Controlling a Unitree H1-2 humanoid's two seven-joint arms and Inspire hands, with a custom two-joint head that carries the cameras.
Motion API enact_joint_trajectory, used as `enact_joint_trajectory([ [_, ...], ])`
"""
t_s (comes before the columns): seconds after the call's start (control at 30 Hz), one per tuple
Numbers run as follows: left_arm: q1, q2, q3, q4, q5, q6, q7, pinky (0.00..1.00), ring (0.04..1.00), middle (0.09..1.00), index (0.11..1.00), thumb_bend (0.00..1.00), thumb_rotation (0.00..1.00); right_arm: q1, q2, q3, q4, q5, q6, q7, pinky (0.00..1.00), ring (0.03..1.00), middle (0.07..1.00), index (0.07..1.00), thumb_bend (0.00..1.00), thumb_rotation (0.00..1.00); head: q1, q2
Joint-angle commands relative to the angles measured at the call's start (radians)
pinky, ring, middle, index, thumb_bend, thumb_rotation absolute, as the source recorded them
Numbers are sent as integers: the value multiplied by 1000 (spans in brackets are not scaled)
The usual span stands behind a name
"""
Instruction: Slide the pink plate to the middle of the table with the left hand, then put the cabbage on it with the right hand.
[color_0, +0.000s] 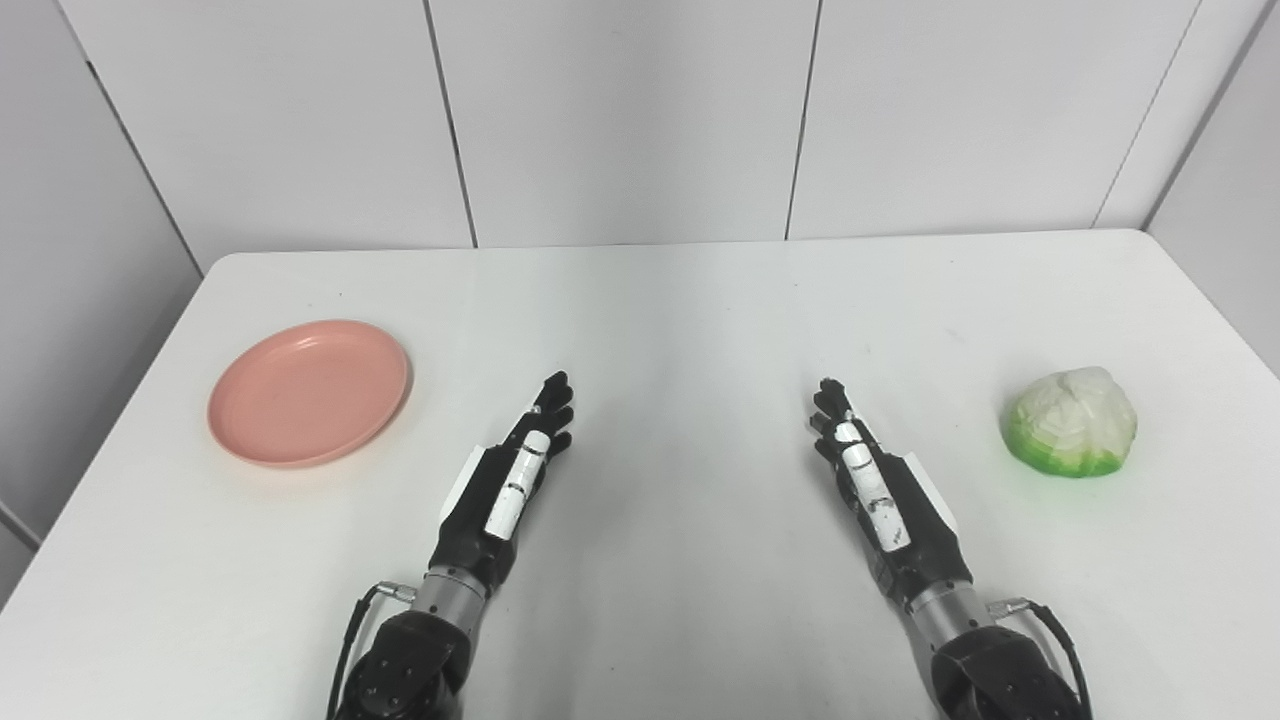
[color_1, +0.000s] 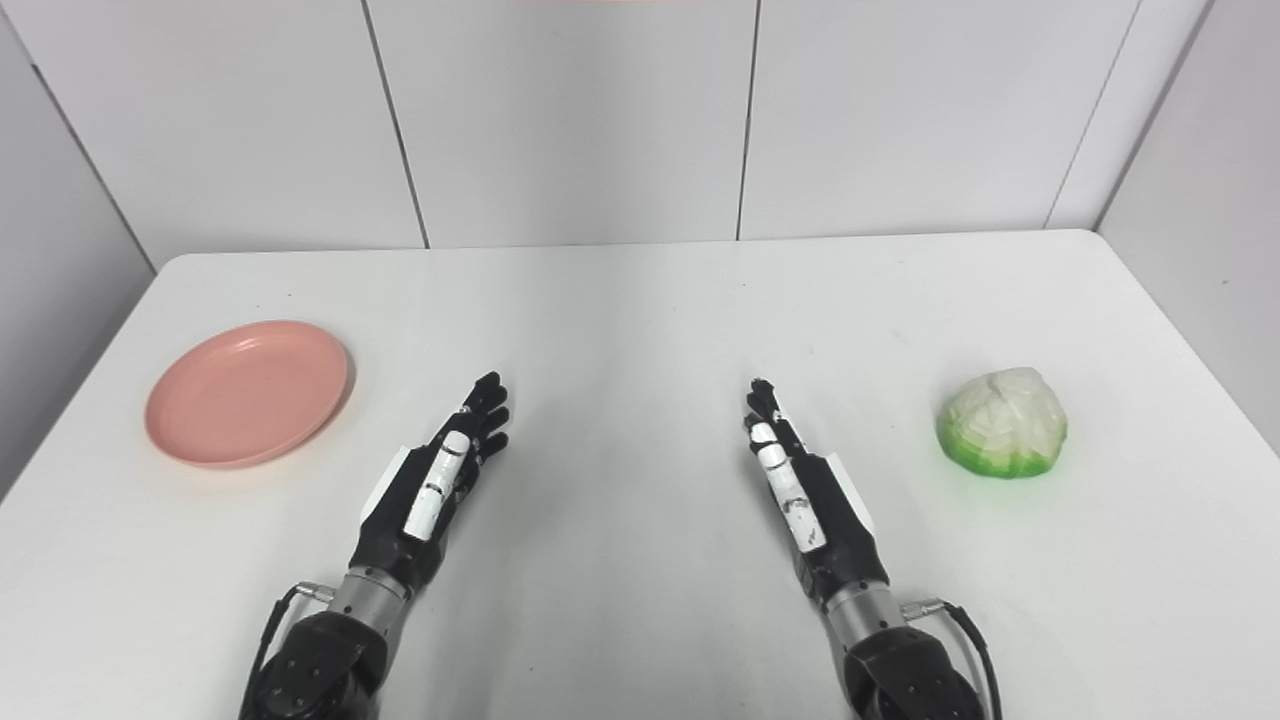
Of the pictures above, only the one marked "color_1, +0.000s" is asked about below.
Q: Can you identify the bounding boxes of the pink round plate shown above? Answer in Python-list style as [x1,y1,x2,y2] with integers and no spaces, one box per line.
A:
[145,320,353,469]

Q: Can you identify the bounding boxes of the green white cabbage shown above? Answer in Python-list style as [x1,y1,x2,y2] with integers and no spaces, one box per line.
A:
[936,367,1069,479]

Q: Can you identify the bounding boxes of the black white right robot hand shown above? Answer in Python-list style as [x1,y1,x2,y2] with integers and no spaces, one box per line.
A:
[744,378,892,607]

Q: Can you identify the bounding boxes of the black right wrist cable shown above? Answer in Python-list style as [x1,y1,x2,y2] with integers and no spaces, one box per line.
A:
[900,598,1004,720]

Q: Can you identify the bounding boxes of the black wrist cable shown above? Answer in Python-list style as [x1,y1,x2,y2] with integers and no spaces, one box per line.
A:
[900,598,1004,720]
[243,582,337,716]

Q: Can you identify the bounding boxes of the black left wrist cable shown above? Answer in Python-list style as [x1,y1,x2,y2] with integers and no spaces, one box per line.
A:
[243,582,337,716]

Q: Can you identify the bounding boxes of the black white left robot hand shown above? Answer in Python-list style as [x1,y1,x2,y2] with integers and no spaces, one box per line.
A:
[349,372,510,592]

